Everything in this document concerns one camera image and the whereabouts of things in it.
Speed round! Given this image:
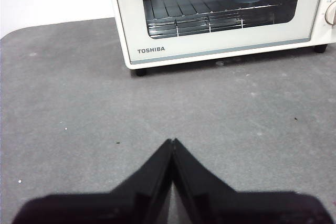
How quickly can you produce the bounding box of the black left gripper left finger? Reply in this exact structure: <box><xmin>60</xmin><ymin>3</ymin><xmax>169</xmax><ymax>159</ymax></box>
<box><xmin>12</xmin><ymin>138</ymin><xmax>174</xmax><ymax>224</ymax></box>

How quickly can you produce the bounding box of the metal wire oven rack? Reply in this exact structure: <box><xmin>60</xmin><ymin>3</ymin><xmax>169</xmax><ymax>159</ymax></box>
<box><xmin>143</xmin><ymin>0</ymin><xmax>283</xmax><ymax>38</ymax></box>

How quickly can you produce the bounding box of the glass oven door with handle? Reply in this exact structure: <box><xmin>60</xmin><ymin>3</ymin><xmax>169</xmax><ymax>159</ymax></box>
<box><xmin>110</xmin><ymin>0</ymin><xmax>328</xmax><ymax>65</ymax></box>

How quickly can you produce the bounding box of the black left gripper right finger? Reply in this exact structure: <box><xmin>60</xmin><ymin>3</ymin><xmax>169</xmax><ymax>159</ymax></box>
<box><xmin>172</xmin><ymin>138</ymin><xmax>329</xmax><ymax>224</ymax></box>

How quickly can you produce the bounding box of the beige round oven knob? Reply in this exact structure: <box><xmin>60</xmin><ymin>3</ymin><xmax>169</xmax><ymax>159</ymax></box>
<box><xmin>324</xmin><ymin>0</ymin><xmax>336</xmax><ymax>26</ymax></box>

